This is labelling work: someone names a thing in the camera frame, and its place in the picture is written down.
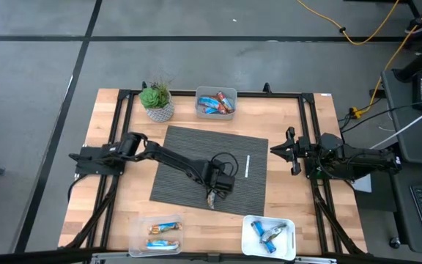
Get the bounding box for light grey plastic bin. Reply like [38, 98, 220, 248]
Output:
[194, 85, 238, 121]

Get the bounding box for white cable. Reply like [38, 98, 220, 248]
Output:
[370, 109, 422, 150]

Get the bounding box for blue orange granola bar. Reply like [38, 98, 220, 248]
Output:
[145, 238, 180, 252]

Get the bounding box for green silver granola bar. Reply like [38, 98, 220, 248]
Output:
[206, 190, 218, 210]

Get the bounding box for grey desk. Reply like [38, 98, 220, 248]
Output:
[387, 160, 422, 257]
[380, 68, 422, 166]

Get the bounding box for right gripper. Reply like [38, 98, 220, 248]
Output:
[269, 125, 311, 177]

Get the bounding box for white paper sheet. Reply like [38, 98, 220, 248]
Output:
[352, 174, 373, 194]

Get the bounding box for yellow cable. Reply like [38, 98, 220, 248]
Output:
[295, 0, 401, 46]
[349, 0, 422, 119]

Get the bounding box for potted succulent plant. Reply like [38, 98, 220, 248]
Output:
[138, 77, 176, 124]

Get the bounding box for dark grey woven mat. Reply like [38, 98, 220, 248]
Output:
[149, 125, 270, 217]

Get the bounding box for black aluminium table frame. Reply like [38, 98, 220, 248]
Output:
[59, 82, 369, 264]

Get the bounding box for white plastic bin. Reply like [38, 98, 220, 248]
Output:
[240, 214, 297, 262]

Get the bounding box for clear plastic bin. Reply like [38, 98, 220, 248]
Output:
[127, 214, 184, 259]

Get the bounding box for green orange granola bar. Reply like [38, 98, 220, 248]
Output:
[148, 221, 183, 235]

